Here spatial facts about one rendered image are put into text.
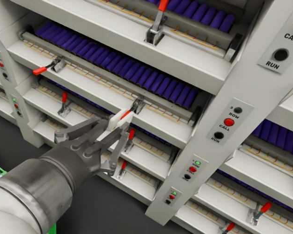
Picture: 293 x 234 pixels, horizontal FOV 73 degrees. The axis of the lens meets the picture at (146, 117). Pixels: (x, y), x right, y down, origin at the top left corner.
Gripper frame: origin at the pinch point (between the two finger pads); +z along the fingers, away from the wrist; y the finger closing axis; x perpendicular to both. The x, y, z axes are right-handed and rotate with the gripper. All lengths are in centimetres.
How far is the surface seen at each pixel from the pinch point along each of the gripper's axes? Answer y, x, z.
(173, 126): 10.9, -0.4, 9.3
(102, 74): -13.1, 3.0, 10.6
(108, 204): 0, -55, 15
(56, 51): -28.9, 3.0, 10.7
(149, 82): -0.6, 5.1, 15.2
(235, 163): 27.9, -1.1, 8.1
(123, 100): -4.4, -0.6, 9.1
